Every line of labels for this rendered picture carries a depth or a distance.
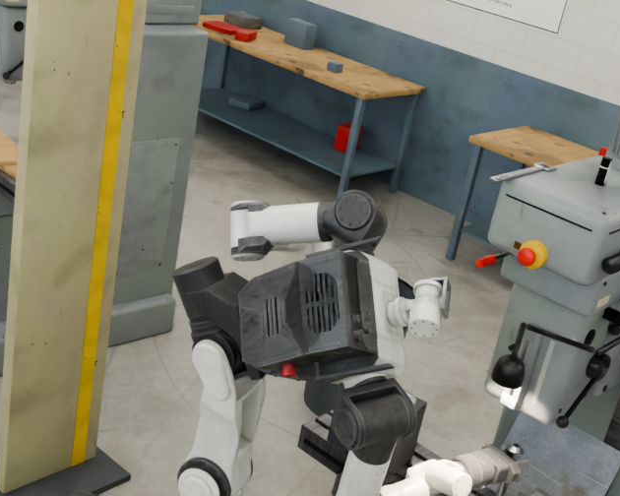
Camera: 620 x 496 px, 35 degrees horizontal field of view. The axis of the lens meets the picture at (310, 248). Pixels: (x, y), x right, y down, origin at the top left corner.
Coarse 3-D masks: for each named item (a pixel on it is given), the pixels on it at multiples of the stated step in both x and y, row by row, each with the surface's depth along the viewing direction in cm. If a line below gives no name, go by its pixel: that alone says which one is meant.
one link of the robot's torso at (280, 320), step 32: (320, 256) 196; (352, 256) 199; (256, 288) 207; (288, 288) 200; (320, 288) 195; (352, 288) 196; (384, 288) 208; (256, 320) 205; (288, 320) 198; (320, 320) 193; (352, 320) 193; (384, 320) 204; (256, 352) 204; (288, 352) 197; (320, 352) 192; (352, 352) 195; (384, 352) 201; (352, 384) 202
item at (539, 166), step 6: (540, 162) 222; (528, 168) 215; (534, 168) 217; (540, 168) 218; (546, 168) 218; (552, 168) 219; (504, 174) 208; (510, 174) 209; (516, 174) 210; (522, 174) 211; (492, 180) 205; (498, 180) 204; (504, 180) 206
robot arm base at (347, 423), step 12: (372, 384) 203; (384, 384) 204; (396, 384) 204; (348, 396) 198; (360, 396) 200; (372, 396) 202; (336, 408) 202; (348, 408) 196; (408, 408) 200; (336, 420) 200; (348, 420) 195; (360, 420) 194; (336, 432) 202; (348, 432) 196; (360, 432) 194; (408, 432) 202; (348, 444) 197; (360, 444) 195
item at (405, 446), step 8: (408, 392) 268; (336, 400) 270; (416, 400) 268; (416, 408) 263; (424, 408) 267; (416, 424) 267; (416, 432) 269; (336, 440) 273; (400, 440) 261; (408, 440) 266; (416, 440) 272; (344, 448) 272; (400, 448) 262; (408, 448) 268; (392, 456) 264; (400, 456) 264; (408, 456) 271; (392, 464) 264; (400, 464) 267; (392, 472) 265
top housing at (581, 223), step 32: (576, 160) 234; (512, 192) 208; (544, 192) 205; (576, 192) 208; (608, 192) 213; (512, 224) 210; (544, 224) 204; (576, 224) 199; (608, 224) 196; (576, 256) 201; (608, 256) 203
